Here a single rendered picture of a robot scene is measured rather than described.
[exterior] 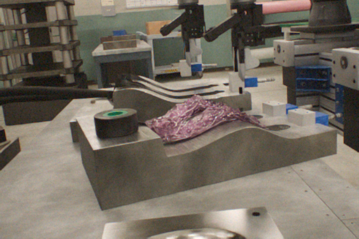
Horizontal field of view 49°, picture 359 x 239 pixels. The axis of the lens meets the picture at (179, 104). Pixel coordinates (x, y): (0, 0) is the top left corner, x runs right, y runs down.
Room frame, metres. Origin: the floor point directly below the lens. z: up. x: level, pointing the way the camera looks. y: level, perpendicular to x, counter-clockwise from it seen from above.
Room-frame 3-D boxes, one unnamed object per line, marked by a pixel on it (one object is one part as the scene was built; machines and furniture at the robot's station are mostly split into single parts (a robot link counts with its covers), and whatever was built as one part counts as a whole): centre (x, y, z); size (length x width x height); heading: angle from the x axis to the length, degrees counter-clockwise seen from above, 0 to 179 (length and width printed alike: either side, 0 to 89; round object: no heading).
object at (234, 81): (1.13, -0.22, 0.91); 0.13 x 0.05 x 0.05; 93
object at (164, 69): (7.15, 0.09, 0.47); 1.10 x 0.52 x 0.94; 105
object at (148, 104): (1.18, 0.06, 0.87); 0.50 x 0.26 x 0.14; 93
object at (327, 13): (1.49, -0.59, 1.09); 0.15 x 0.15 x 0.10
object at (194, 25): (1.41, -0.07, 1.09); 0.09 x 0.08 x 0.12; 93
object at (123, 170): (0.82, -0.04, 0.86); 0.50 x 0.26 x 0.11; 110
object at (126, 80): (1.17, 0.04, 0.92); 0.35 x 0.16 x 0.09; 93
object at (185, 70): (1.41, -0.08, 0.93); 0.13 x 0.05 x 0.05; 93
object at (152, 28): (7.14, 0.26, 0.94); 0.41 x 0.33 x 0.29; 105
